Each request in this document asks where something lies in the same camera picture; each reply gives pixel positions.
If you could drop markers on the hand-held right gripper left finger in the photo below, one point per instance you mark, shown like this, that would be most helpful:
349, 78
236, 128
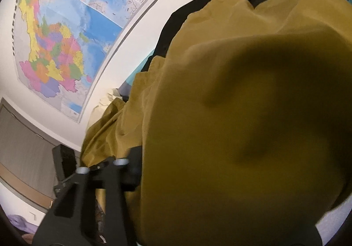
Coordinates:
110, 196

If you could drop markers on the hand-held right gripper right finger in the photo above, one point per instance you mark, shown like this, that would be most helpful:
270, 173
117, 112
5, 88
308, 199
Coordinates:
315, 239

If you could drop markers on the mustard brown jacket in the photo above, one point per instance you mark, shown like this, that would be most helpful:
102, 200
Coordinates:
233, 125

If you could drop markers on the black box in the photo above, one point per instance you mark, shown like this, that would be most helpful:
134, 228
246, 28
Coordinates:
64, 160

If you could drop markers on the purple cloth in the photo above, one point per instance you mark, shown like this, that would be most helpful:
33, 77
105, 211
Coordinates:
20, 224

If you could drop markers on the cream cloth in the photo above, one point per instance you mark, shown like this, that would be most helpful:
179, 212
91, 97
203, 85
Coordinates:
106, 101

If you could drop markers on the grey door panel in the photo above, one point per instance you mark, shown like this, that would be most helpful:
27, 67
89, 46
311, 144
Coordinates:
24, 147

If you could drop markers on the light blue bed sheet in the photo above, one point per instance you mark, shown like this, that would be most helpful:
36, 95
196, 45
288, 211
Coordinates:
137, 74

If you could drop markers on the colourful wall map poster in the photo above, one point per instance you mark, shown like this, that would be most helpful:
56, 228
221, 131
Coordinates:
68, 42

